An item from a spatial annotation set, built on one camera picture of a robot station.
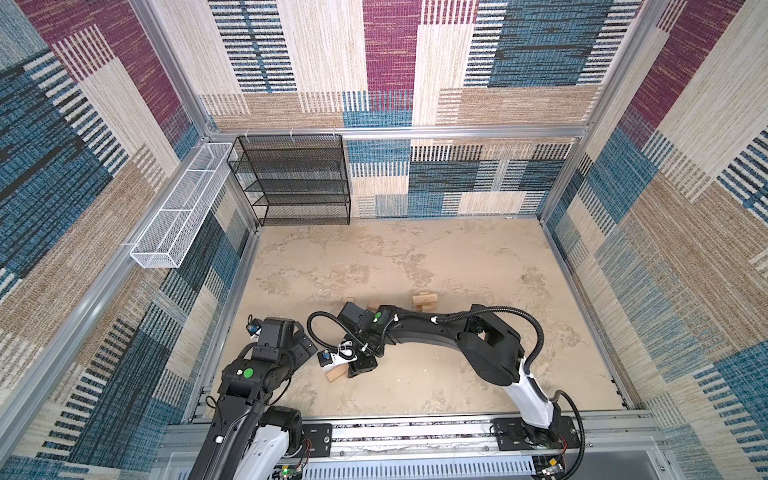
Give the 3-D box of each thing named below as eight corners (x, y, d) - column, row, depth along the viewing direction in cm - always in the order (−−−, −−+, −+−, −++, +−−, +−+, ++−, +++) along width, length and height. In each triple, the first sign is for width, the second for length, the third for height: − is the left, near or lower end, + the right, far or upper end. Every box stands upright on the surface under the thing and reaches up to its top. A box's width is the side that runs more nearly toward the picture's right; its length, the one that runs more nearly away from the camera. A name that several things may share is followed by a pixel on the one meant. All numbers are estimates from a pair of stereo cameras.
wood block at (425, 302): (412, 319, 96) (413, 305, 89) (411, 308, 99) (413, 293, 92) (434, 319, 96) (438, 305, 89) (433, 308, 99) (437, 293, 92)
